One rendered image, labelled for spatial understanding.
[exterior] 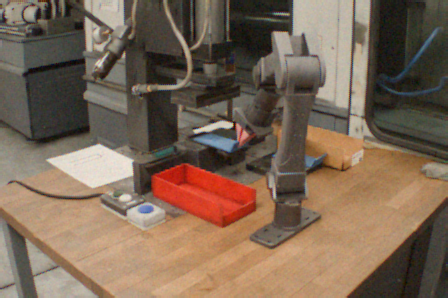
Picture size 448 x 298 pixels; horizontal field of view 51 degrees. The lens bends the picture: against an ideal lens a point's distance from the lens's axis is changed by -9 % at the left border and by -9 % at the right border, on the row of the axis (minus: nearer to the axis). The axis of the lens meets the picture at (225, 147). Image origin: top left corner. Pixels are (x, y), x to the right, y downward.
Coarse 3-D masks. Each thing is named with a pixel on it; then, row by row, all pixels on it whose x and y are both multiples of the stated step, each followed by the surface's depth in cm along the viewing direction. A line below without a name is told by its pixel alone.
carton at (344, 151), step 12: (312, 132) 167; (324, 132) 164; (336, 132) 161; (312, 144) 154; (324, 144) 151; (336, 144) 162; (348, 144) 159; (360, 144) 156; (312, 156) 156; (336, 156) 149; (348, 156) 159; (360, 156) 156; (336, 168) 150; (348, 168) 151
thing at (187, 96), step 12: (204, 60) 142; (216, 60) 142; (156, 72) 154; (168, 72) 151; (180, 72) 147; (192, 72) 150; (204, 72) 143; (216, 72) 144; (228, 72) 144; (192, 84) 143; (204, 84) 141; (216, 84) 139; (228, 84) 147; (180, 96) 140; (192, 96) 136; (204, 96) 138; (216, 96) 141; (228, 96) 145; (180, 108) 144
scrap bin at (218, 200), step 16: (160, 176) 133; (176, 176) 138; (192, 176) 139; (208, 176) 134; (160, 192) 131; (176, 192) 126; (192, 192) 122; (208, 192) 135; (224, 192) 131; (240, 192) 127; (256, 192) 124; (192, 208) 124; (208, 208) 119; (224, 208) 126; (240, 208) 121; (224, 224) 118
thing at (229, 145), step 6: (198, 138) 149; (204, 138) 149; (210, 138) 149; (216, 138) 149; (222, 138) 149; (210, 144) 144; (216, 144) 144; (222, 144) 144; (228, 144) 144; (234, 144) 138; (246, 144) 144; (228, 150) 140; (234, 150) 141
